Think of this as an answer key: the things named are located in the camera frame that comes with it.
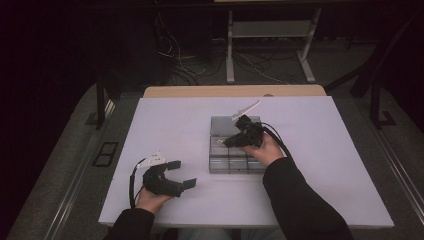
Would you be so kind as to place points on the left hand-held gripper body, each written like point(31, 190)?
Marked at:
point(158, 181)

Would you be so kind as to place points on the transparent grey plastic compartment box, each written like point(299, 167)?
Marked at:
point(220, 156)

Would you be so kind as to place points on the white metal stand frame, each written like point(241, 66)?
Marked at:
point(266, 30)

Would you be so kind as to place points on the person's left hand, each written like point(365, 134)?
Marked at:
point(151, 200)

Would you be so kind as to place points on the person's right hand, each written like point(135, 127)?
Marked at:
point(266, 151)

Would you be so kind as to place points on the gold pearl brooch pin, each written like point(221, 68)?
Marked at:
point(221, 142)

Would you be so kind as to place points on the black metal stand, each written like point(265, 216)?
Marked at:
point(375, 83)
point(101, 100)

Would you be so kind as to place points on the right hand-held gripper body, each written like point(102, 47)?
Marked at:
point(251, 131)

